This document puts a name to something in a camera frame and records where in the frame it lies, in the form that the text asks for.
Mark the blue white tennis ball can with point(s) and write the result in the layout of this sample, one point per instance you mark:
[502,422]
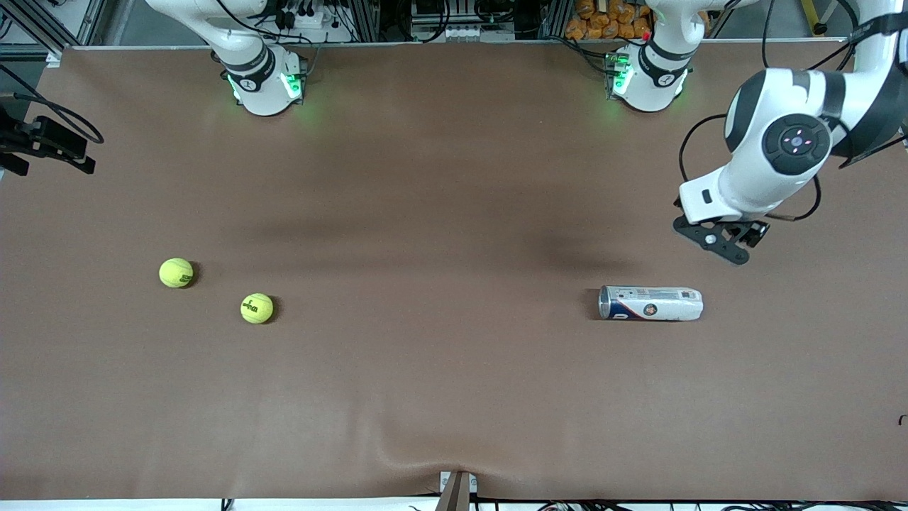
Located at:
[660,304]

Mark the yellow tennis ball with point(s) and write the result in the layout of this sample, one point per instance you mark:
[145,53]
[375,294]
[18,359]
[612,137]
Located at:
[257,308]
[176,272]

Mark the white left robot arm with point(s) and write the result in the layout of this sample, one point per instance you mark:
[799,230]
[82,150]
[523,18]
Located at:
[759,177]

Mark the orange objects pile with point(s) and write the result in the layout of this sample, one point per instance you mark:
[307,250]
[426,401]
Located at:
[603,21]

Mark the brown table mat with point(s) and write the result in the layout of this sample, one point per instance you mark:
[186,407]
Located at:
[454,213]

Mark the grey terminal block device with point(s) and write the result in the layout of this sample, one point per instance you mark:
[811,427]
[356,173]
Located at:
[461,28]

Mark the white power strip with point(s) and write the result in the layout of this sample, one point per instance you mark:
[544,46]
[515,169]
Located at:
[312,21]

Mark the aluminium frame rail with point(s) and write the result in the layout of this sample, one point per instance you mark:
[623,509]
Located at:
[42,28]

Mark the aluminium profile post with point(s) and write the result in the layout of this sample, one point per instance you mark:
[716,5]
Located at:
[456,493]

